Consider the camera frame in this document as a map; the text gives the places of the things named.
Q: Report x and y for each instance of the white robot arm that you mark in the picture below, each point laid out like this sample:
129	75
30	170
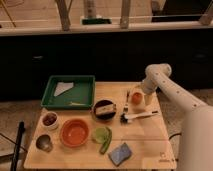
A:
196	142

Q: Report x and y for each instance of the green base wooden post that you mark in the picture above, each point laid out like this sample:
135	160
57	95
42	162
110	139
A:
90	14

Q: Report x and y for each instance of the yellow strip in tray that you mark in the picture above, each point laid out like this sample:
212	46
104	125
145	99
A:
76	104

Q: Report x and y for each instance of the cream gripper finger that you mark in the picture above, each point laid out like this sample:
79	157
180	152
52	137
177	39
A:
139	107
148	99

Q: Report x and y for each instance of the black pole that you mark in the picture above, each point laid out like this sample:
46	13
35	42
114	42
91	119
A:
17	147

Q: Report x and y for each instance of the white bowl with dark food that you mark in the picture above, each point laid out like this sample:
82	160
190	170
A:
50	121

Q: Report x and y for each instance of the green cucumber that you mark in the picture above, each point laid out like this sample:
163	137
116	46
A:
106	144

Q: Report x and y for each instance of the small metal cup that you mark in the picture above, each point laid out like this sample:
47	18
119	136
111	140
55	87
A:
44	143

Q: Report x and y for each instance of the green plastic tray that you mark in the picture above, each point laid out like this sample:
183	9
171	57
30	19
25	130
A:
82	92

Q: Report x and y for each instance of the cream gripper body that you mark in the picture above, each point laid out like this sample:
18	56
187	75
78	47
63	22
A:
137	88

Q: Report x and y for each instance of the orange plastic bowl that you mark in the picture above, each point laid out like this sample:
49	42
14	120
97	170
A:
74	133

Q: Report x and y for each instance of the metal fork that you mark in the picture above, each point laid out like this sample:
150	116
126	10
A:
125	109

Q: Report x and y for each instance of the green lime half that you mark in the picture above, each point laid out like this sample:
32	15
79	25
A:
100	135

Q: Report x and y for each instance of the white handled dish brush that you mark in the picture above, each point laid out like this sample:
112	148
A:
128	118

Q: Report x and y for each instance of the blue sponge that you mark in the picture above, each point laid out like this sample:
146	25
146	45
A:
120	154

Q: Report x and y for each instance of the dark bowl with sponge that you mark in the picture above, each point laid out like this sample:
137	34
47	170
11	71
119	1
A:
104	110

